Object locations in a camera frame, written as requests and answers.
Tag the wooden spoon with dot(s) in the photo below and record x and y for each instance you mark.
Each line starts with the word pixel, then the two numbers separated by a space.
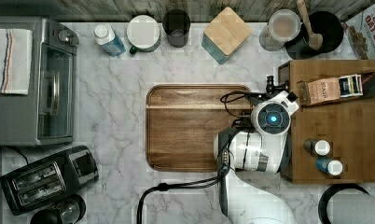
pixel 315 40

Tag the silver toaster oven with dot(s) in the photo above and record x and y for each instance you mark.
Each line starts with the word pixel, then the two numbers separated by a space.
pixel 45 115

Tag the black round base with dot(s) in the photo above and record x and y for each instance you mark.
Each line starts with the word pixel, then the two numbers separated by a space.
pixel 346 204

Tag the blue salt shaker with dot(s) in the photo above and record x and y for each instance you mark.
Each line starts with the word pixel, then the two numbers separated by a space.
pixel 329 166

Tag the dark grey cup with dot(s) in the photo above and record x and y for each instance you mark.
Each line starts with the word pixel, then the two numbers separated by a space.
pixel 176 25

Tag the black and silver toaster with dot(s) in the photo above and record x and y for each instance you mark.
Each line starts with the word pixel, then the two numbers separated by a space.
pixel 49 180

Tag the blue and white bottle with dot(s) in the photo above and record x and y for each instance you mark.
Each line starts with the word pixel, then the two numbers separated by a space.
pixel 108 39

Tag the brown tea packets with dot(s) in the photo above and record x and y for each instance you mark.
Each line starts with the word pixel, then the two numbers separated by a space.
pixel 323 90

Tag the wooden drawer cabinet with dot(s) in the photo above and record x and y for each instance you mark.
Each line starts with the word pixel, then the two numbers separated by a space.
pixel 349 127

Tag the colourful tea bags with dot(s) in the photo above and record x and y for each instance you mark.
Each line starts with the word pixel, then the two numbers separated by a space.
pixel 350 86

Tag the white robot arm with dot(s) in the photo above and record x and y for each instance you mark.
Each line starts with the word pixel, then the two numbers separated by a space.
pixel 262 147

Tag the wooden tea bag caddy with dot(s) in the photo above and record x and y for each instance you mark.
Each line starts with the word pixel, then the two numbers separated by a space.
pixel 368 84

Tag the grey pepper shaker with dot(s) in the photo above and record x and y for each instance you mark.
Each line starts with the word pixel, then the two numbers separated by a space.
pixel 317 147

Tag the clear container with white lid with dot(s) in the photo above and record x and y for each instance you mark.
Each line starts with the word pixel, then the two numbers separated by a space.
pixel 283 26

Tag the cereal box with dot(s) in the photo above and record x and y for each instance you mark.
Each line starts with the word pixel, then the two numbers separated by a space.
pixel 360 31

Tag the green mug with white lid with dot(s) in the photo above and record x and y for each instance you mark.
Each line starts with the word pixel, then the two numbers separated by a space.
pixel 143 32

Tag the black utensil pot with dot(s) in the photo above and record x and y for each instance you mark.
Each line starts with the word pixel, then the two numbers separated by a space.
pixel 324 23

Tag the striped white dish towel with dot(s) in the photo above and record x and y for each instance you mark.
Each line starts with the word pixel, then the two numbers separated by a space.
pixel 16 49

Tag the teal canister with wooden lid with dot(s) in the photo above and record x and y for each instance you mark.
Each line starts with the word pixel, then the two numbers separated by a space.
pixel 225 34

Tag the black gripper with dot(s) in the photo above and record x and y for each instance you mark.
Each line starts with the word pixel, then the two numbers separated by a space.
pixel 271 88

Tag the wooden serving tray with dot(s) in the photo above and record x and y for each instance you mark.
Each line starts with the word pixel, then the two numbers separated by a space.
pixel 182 121

